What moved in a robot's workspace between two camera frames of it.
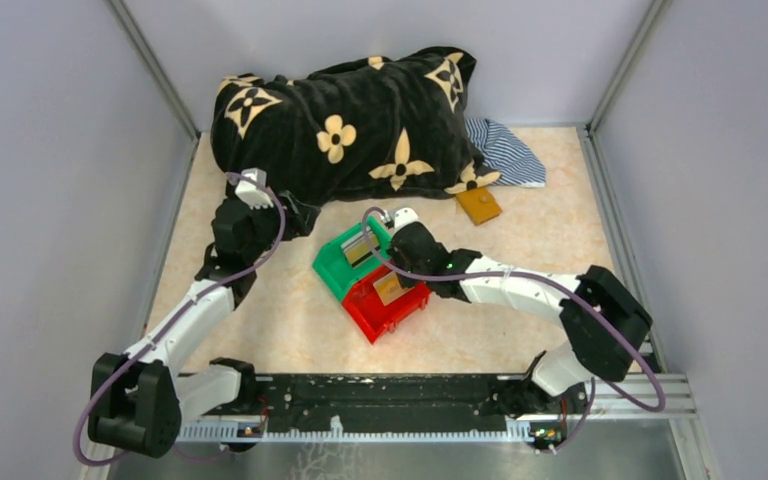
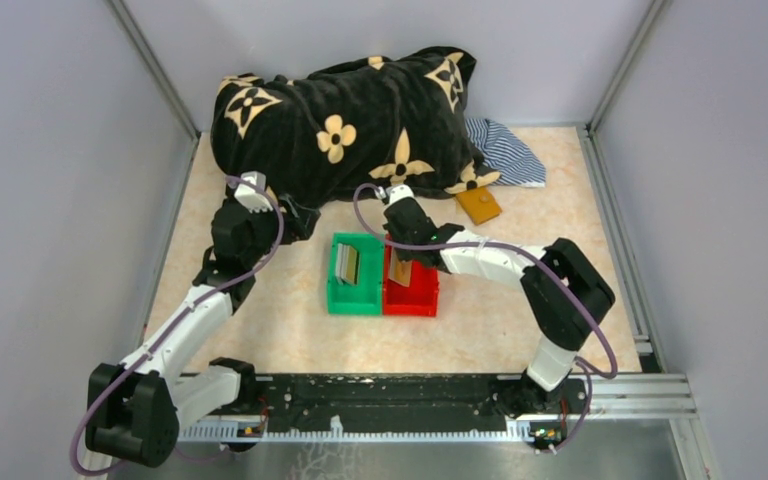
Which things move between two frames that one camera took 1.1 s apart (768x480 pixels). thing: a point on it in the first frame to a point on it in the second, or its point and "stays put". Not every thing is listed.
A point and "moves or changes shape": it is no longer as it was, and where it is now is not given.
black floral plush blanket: x=382 y=125 stays put
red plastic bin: x=364 y=305 moves or changes shape
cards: x=357 y=247 to x=346 y=264
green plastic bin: x=334 y=267 moves or changes shape
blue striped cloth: x=504 y=153 stays put
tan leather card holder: x=480 y=204 stays put
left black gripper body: x=289 y=213 stays put
